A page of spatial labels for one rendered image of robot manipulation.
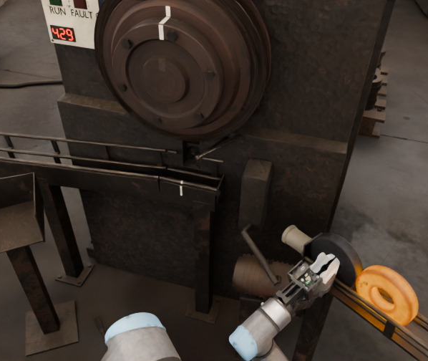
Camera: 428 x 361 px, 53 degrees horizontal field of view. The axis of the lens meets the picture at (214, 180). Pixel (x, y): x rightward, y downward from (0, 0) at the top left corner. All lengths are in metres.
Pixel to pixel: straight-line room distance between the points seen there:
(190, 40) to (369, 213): 1.68
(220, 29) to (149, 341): 0.69
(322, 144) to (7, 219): 1.03
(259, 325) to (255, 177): 0.43
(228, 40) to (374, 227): 1.56
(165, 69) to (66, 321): 1.24
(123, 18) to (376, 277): 0.88
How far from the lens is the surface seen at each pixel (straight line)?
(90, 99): 1.53
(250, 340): 1.09
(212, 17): 1.06
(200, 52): 1.02
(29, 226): 1.49
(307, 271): 1.13
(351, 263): 1.16
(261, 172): 1.30
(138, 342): 0.88
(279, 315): 1.10
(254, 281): 1.38
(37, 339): 1.96
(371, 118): 2.96
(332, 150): 1.31
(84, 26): 1.41
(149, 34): 1.05
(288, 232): 1.28
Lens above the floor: 1.62
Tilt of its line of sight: 41 degrees down
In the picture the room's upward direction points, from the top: 1 degrees clockwise
